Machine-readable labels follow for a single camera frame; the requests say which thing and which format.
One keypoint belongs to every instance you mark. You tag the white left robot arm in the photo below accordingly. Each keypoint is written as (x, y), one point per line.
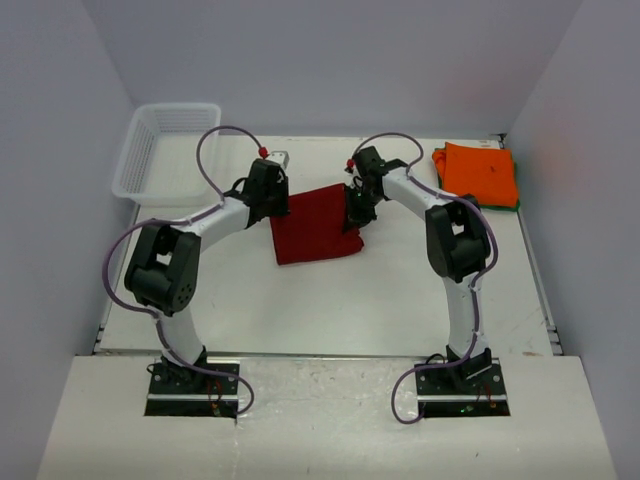
(163, 271)

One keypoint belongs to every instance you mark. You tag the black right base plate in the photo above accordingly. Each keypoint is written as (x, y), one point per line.
(444, 393)

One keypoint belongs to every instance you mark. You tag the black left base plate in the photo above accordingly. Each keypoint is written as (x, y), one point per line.
(176, 391)

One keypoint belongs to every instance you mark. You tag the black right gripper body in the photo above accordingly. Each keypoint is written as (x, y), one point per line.
(362, 205)

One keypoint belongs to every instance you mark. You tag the dark red t shirt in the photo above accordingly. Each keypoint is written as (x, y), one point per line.
(313, 230)

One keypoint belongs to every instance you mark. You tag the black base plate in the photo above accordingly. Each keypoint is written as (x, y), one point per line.
(176, 391)
(444, 393)

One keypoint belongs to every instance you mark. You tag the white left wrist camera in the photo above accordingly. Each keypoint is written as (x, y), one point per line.
(279, 157)

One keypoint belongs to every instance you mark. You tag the folded green t shirt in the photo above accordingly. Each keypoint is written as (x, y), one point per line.
(515, 205)

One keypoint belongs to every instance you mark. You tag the white plastic basket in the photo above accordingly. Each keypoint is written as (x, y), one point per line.
(157, 166)

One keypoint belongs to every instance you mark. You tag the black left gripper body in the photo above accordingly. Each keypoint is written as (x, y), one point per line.
(277, 198)

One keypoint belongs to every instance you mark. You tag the folded orange t shirt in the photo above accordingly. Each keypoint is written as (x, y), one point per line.
(477, 172)

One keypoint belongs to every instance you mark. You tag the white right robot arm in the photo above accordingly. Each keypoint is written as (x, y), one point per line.
(458, 245)

